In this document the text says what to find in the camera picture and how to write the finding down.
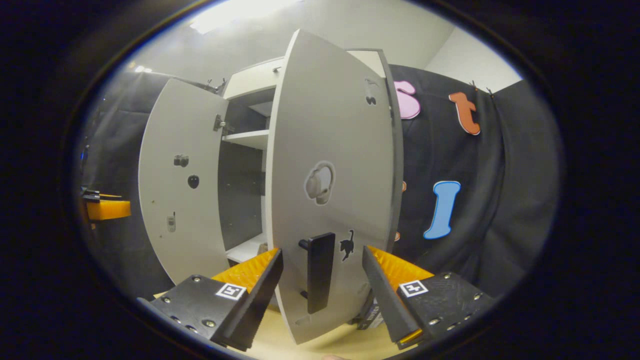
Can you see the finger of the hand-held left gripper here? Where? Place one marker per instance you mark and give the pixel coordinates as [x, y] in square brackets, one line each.
[92, 194]
[110, 210]

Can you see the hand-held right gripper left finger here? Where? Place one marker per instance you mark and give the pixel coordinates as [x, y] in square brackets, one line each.
[260, 295]

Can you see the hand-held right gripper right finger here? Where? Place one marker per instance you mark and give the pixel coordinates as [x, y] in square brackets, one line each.
[385, 295]

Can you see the white door with camera sticker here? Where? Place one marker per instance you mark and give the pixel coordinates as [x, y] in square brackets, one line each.
[175, 130]

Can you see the white shoe cabinet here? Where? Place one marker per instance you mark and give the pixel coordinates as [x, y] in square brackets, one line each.
[240, 190]

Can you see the white door with headphone sticker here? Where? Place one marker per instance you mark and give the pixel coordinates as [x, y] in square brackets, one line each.
[325, 125]

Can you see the metal door hinge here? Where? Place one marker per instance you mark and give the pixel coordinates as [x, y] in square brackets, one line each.
[222, 125]

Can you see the wide white cabinet shelf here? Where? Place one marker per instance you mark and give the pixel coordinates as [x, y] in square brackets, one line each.
[247, 138]

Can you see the black labelled box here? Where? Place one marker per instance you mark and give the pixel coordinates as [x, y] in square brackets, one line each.
[371, 315]

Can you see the small ceiling light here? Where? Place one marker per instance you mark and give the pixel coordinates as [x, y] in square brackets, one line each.
[136, 68]

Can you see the black backdrop cloth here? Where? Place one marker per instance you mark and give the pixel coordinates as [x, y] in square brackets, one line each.
[500, 200]

